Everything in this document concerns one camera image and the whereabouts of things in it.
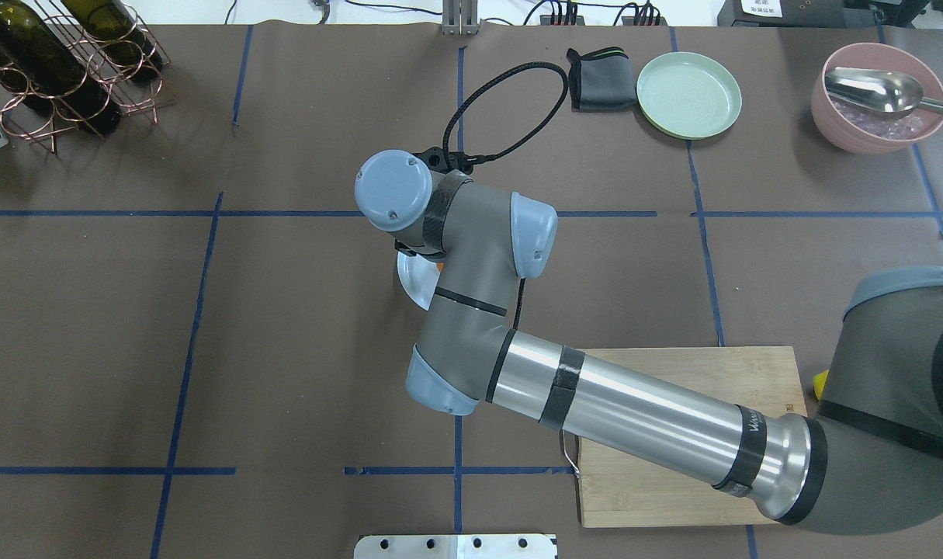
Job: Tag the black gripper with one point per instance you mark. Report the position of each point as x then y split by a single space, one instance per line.
403 248

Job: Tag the light blue plate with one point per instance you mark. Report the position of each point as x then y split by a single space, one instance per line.
419 278

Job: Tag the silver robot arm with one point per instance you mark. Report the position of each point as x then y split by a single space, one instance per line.
870 461

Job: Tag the light green plate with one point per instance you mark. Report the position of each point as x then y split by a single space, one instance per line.
688 95

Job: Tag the dark grey folded cloth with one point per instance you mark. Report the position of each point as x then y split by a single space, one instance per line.
601 81

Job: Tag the wooden cutting board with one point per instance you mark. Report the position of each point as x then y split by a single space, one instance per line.
621 491

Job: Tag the dark wine bottle rear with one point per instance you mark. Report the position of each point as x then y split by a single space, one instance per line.
121 38

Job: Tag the dark wine bottle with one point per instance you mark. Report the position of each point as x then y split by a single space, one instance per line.
38 52
121 38

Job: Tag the black desktop computer box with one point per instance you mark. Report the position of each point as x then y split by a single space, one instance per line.
799 14

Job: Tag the yellow lemon near board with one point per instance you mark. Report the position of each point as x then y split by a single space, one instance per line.
819 382

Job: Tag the pink bowl with ice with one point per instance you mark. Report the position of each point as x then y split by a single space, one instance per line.
863 131

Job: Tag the dark wine bottle front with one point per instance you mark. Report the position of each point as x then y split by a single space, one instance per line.
38 52

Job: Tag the metal ice scoop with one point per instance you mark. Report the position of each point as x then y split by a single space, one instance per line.
883 91

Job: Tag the aluminium frame post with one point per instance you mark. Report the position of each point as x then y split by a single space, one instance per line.
460 17

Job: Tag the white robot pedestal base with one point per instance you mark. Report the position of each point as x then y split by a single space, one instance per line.
481 545

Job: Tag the copper wire bottle rack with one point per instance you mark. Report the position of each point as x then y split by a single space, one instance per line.
31 116

